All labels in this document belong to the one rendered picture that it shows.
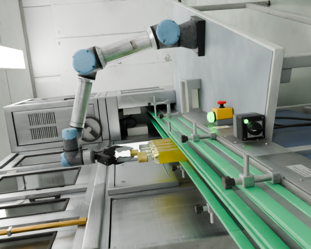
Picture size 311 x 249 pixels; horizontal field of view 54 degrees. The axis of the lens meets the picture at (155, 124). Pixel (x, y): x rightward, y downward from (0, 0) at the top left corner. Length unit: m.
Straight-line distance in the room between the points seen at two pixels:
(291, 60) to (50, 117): 1.99
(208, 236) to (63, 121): 1.80
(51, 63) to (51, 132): 3.31
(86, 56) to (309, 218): 1.17
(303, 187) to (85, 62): 1.11
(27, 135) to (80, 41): 2.92
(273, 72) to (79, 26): 4.56
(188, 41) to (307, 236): 1.28
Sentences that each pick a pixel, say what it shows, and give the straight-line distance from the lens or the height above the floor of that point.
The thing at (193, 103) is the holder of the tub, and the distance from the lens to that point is 1.79.
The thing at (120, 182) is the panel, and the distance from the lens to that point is 1.56.
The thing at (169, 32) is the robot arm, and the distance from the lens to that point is 1.51.
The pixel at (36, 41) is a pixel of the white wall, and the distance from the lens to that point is 5.93.
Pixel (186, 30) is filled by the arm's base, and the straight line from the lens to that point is 1.67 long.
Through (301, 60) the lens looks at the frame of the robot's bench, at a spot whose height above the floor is 0.63.
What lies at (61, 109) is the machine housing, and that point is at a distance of 2.60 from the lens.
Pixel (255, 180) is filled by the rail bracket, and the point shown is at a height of 0.94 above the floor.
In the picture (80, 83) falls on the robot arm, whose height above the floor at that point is 1.41.
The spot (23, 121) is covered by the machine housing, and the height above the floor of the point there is 2.00.
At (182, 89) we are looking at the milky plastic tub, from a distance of 1.92.
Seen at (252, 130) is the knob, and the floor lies 0.82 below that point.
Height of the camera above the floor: 1.22
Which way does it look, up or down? 6 degrees down
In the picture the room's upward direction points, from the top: 96 degrees counter-clockwise
